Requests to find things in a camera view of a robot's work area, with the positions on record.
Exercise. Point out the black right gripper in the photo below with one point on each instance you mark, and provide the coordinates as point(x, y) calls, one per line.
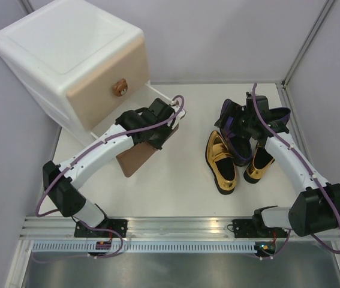
point(244, 133)

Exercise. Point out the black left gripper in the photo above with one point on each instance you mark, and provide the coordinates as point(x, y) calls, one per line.
point(158, 144)

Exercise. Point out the purple metallic loafer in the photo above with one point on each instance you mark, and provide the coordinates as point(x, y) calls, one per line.
point(278, 114)
point(228, 123)

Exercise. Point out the brown-front pulled-out drawer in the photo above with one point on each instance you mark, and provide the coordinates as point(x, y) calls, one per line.
point(136, 157)

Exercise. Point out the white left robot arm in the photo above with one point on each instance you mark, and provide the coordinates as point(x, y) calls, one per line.
point(62, 182)

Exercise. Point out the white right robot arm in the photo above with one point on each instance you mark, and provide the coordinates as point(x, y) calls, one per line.
point(317, 206)

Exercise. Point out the white plastic shoe cabinet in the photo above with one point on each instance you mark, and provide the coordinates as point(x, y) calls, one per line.
point(56, 46)

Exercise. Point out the gold metallic loafer right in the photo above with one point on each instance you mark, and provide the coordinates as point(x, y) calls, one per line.
point(258, 166)

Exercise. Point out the gold metallic loafer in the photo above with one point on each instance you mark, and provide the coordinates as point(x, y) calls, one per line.
point(258, 166)
point(221, 163)

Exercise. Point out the brown bear drawer knob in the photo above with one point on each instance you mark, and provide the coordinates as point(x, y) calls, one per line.
point(120, 88)

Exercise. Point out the gold metallic loafer left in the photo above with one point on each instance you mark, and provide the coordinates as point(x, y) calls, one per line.
point(221, 163)

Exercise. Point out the beige upper drawer front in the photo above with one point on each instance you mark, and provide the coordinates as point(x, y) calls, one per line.
point(92, 98)

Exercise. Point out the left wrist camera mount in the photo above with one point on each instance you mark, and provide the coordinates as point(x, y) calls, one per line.
point(179, 111)

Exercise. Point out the aluminium corner frame post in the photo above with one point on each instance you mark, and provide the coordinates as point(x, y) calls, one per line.
point(313, 32)

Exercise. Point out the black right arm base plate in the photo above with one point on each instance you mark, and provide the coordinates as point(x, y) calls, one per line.
point(246, 228)

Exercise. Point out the aluminium mounting rail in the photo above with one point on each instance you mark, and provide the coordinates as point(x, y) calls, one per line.
point(146, 228)

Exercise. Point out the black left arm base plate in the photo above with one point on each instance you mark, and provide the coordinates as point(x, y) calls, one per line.
point(109, 228)

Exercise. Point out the white slotted cable duct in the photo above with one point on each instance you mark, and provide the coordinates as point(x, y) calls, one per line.
point(146, 247)

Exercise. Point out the aluminium left frame post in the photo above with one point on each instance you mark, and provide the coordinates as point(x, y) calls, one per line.
point(26, 6)

